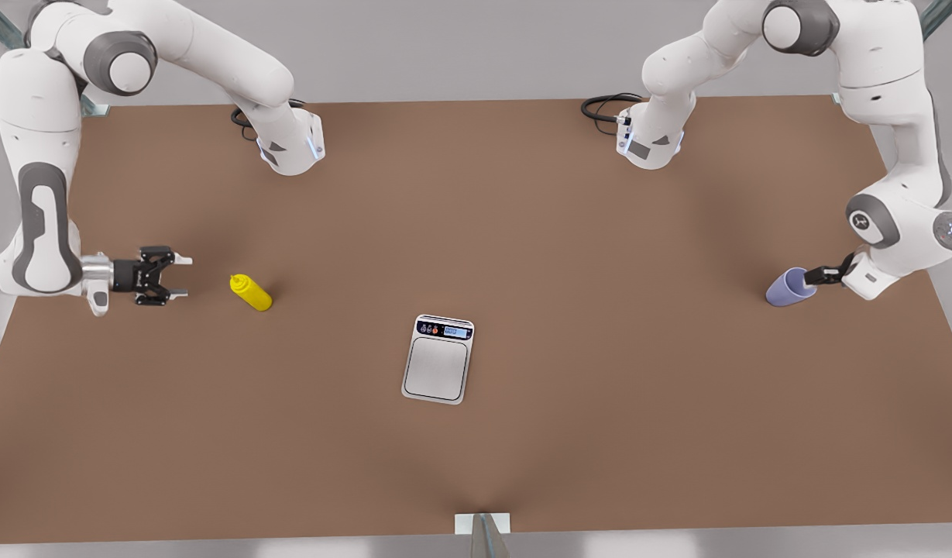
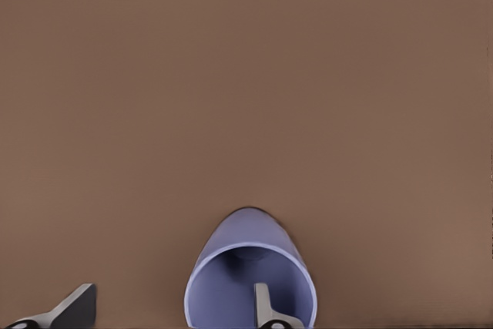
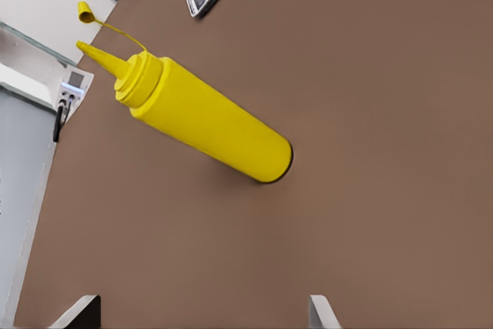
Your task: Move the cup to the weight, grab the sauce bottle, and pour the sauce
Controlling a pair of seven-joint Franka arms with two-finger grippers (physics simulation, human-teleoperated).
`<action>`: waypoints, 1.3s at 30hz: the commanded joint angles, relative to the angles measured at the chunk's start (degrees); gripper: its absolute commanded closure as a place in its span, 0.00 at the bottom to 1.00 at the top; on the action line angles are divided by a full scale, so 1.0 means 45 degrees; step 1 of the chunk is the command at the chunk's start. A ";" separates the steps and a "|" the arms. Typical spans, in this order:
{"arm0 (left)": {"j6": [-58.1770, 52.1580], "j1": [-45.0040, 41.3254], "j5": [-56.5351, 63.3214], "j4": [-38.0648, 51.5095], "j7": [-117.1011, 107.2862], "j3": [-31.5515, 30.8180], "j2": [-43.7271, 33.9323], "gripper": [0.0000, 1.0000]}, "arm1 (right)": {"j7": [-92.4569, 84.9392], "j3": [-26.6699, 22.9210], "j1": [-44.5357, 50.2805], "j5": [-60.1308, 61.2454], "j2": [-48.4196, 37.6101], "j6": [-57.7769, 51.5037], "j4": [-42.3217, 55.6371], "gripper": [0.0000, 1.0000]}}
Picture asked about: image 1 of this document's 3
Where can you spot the purple cup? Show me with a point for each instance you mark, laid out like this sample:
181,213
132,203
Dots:
788,288

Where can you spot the yellow sauce bottle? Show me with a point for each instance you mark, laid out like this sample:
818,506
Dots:
252,293

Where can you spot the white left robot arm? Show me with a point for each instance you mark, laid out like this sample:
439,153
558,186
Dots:
886,70

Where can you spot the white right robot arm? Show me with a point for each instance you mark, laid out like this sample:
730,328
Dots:
49,147

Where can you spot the silver digital kitchen scale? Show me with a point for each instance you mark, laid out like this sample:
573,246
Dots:
438,359

